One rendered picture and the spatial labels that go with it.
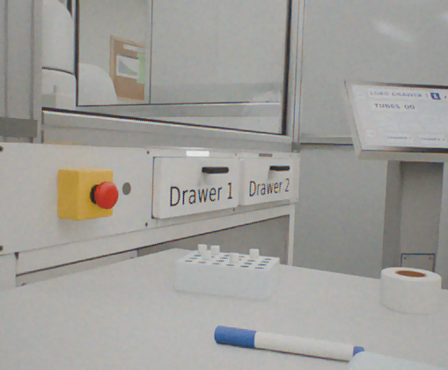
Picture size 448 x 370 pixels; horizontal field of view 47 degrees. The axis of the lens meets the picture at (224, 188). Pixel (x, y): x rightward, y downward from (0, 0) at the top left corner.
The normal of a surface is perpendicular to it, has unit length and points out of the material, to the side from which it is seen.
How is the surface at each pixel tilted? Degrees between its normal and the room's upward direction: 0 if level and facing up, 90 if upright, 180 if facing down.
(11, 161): 90
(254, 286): 90
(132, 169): 90
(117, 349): 0
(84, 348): 0
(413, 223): 90
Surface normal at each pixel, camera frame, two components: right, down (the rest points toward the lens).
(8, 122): 0.86, 0.07
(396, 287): -0.69, 0.03
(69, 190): -0.51, 0.04
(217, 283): -0.27, 0.06
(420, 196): 0.10, 0.07
